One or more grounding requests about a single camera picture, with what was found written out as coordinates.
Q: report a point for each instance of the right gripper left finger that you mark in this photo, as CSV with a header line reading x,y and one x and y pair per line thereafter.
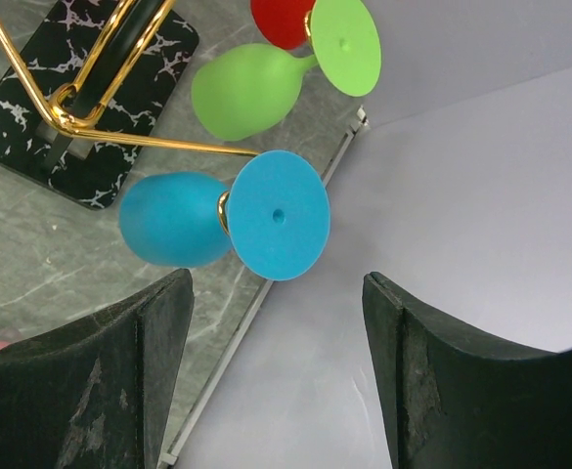
x,y
96,392

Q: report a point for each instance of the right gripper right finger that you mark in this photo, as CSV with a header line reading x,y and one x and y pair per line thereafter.
x,y
455,396

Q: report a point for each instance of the blue wine glass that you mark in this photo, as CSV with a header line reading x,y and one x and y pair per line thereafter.
x,y
275,216

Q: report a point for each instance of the green wine glass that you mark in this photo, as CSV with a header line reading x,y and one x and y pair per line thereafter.
x,y
252,87

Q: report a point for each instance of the red wine glass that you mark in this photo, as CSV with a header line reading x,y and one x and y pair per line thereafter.
x,y
281,22

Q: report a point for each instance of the gold wine glass rack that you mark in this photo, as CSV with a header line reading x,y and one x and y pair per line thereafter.
x,y
29,199

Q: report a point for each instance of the black marbled rack base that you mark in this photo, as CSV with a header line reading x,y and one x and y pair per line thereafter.
x,y
106,69

